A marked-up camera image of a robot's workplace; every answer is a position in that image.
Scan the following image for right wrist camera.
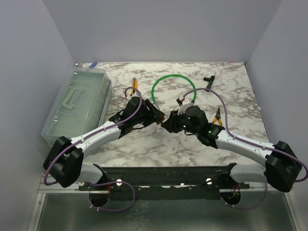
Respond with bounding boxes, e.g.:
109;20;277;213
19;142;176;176
176;97;194;115

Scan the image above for brass padlock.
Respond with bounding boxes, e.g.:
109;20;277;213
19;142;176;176
156;118;165;125

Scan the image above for yellow utility knife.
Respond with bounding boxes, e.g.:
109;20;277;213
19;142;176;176
130;77;138;96

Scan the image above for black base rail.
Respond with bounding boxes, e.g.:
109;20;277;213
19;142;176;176
79;164;249;201

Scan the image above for clear plastic storage box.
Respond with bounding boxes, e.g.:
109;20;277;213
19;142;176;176
41;67;112;147

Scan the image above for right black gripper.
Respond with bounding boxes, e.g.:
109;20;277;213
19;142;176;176
161;108;200;136

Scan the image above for green cable lock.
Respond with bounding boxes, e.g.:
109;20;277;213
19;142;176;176
151;74;196;108

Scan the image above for yellow handled pliers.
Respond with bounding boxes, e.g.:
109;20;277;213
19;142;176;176
212;107;223;126

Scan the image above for black T-shaped tool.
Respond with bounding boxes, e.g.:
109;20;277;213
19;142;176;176
203;76;215;89

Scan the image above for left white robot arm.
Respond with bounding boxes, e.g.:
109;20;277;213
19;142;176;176
43;96;165;190

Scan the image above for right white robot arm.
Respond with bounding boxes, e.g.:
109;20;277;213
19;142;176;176
162;106;302;193

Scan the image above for blue pen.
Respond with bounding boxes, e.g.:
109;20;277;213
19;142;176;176
89;61;98;68

